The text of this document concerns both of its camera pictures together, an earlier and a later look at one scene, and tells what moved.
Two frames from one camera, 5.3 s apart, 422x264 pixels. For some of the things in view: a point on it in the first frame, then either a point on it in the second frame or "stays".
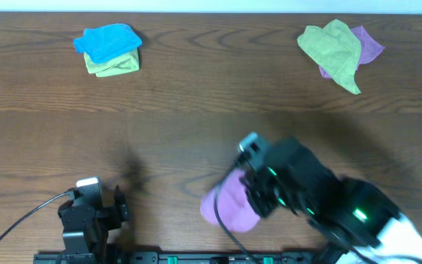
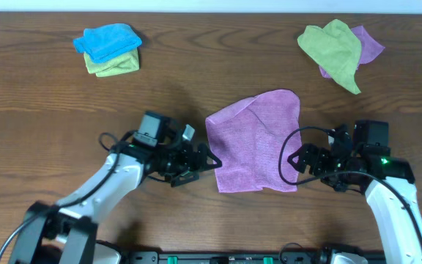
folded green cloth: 127,63 stays
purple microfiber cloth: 236,210 -> 254,140
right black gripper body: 269,200 -> 340,163
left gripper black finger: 120,202 -> 206,160
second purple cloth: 370,48 stays
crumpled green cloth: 337,48 stays
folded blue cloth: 104,42 stays
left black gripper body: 112,213 -> 193,161
